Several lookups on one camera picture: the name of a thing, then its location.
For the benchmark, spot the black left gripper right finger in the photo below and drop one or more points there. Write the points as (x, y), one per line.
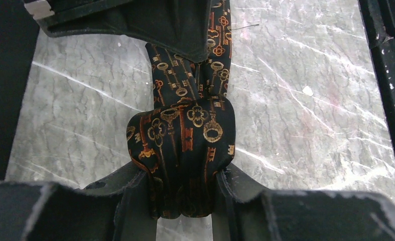
(246, 210)

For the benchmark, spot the black orange key-pattern tie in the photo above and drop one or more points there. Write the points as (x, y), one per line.
(189, 136)

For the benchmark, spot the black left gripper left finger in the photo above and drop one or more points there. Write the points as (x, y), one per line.
(115, 207)

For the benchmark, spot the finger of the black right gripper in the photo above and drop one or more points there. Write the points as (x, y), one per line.
(178, 26)

